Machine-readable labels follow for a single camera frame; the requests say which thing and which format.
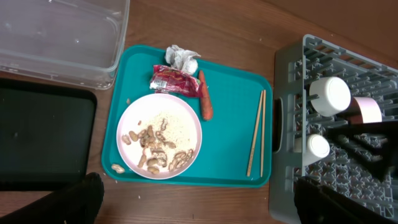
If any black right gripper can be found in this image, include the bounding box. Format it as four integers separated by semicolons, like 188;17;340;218
326;121;397;182

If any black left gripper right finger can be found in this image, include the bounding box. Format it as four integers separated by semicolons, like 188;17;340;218
294;177;392;224

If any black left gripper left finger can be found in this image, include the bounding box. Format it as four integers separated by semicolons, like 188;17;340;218
1;172;104;224

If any white cup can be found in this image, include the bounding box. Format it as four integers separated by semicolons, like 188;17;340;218
302;134;330;166

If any white bowl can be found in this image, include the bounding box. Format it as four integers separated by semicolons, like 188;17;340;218
309;77;351;117

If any wooden chopstick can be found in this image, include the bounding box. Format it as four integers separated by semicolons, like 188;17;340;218
246;90;264;177
260;90;266;177

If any peanut shell on tray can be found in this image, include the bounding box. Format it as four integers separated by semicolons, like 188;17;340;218
111;164;125;174

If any black bin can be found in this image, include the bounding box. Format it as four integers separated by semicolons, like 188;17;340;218
1;78;97;191

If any teal plastic tray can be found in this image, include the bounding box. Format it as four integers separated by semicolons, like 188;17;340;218
101;45;272;188

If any large white plate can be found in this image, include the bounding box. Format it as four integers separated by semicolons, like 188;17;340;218
116;93;202;180

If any grey dish rack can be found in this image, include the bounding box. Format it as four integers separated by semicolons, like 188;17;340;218
269;34;397;223

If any orange carrot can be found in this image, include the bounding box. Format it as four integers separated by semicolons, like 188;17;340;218
198;70;213;121

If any red snack wrapper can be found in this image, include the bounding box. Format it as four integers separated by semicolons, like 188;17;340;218
149;65;203;98

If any clear plastic bin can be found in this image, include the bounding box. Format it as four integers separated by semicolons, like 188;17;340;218
1;0;130;90

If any crumpled white tissue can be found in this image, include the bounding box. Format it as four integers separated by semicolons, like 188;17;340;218
165;45;201;75

